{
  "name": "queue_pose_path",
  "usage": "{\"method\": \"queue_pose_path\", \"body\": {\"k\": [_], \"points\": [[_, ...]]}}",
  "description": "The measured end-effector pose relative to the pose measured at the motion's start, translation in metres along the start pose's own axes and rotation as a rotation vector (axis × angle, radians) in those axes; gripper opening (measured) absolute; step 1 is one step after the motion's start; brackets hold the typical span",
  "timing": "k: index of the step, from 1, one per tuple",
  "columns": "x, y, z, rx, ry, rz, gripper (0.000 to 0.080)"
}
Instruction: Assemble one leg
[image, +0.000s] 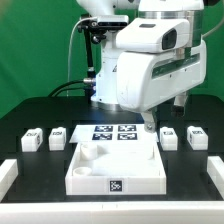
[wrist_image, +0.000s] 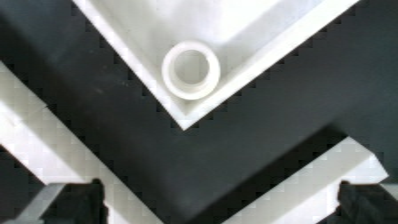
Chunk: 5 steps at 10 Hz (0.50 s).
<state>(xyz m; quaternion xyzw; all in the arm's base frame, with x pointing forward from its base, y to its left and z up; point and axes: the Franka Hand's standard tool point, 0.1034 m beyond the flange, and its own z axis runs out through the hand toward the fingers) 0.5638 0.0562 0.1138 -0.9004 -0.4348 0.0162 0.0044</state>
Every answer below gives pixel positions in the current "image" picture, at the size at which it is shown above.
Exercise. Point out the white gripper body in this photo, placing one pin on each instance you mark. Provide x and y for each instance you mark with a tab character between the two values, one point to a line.
155	64

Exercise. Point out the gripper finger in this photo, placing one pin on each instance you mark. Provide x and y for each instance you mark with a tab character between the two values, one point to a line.
178	108
149	121

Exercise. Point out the white square tabletop tray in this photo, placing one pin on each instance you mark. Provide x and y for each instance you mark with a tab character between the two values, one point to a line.
116	169

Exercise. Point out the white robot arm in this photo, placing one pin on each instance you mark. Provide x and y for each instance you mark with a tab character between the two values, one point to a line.
191	10

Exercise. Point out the white sheet with fiducial markers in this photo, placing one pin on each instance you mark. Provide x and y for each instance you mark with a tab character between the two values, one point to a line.
116	132

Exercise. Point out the white right obstacle block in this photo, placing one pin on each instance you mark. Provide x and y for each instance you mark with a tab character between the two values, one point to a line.
215	169

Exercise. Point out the white obstacle block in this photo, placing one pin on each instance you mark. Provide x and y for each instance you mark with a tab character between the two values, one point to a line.
215	169
8	174

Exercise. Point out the white left obstacle block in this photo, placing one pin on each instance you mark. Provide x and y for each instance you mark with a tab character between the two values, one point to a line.
8	174

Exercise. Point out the black camera on stand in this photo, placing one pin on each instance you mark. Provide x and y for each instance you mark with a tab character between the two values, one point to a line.
103	30

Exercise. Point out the white front rail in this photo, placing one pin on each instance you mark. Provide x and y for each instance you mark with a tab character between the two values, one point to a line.
176	212

